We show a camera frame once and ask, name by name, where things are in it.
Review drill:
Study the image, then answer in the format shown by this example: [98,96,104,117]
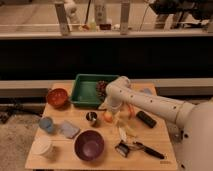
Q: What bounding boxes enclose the black handled peeler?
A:
[133,142,165,159]

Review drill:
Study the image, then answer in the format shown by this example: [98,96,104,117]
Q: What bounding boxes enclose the dark red grapes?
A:
[96,81,108,101]

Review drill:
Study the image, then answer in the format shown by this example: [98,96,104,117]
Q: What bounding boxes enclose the blue sponge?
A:
[60,121,80,139]

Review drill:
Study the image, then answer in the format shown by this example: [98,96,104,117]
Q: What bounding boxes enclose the green plastic tray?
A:
[70,74,118,109]

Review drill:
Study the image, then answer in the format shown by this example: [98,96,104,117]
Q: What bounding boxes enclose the orange apple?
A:
[103,111,113,123]

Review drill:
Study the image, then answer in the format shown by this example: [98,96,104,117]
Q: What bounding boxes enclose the red bowl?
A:
[46,88,68,108]

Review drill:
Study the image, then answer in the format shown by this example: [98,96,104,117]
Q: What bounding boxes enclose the black rectangular block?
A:
[136,111,157,128]

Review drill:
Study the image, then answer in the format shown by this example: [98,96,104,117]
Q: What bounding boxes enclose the blue cup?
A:
[39,117,54,134]

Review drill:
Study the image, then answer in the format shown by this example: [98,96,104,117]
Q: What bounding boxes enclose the purple bowl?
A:
[74,130,105,161]

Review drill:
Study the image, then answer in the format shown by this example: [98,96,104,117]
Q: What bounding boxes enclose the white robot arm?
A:
[106,76,213,171]

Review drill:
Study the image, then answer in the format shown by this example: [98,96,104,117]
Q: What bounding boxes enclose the small metal cup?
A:
[86,112,97,126]

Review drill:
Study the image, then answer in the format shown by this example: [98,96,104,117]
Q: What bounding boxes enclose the white lidded container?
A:
[32,136,53,158]

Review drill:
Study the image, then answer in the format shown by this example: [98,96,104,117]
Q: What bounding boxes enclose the banana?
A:
[115,116,137,142]

